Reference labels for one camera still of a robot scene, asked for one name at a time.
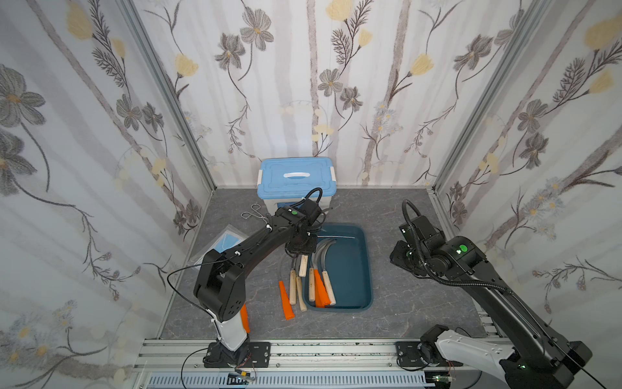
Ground thin orange handle sickle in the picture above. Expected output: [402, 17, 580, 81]
[313, 241, 330, 308]

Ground bagged blue face masks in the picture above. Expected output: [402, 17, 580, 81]
[186, 225, 248, 265]

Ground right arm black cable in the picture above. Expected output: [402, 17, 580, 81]
[400, 198, 608, 389]

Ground wooden handle sickle group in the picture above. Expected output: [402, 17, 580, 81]
[309, 250, 318, 306]

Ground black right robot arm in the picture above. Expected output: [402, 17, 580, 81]
[390, 216, 592, 388]

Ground white storage box blue lid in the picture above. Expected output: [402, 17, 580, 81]
[257, 157, 337, 214]

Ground orange handle sickle group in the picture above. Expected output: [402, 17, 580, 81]
[314, 282, 326, 308]

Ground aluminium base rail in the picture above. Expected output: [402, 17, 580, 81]
[133, 313, 512, 388]

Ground wooden handle sickle beside bin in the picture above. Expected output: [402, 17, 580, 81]
[296, 276, 308, 312]

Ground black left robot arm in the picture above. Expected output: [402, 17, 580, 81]
[194, 197, 323, 368]

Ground orange handle sickle far left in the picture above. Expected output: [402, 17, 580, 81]
[240, 305, 250, 334]

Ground teal plastic storage bin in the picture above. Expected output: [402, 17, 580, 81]
[318, 223, 374, 313]

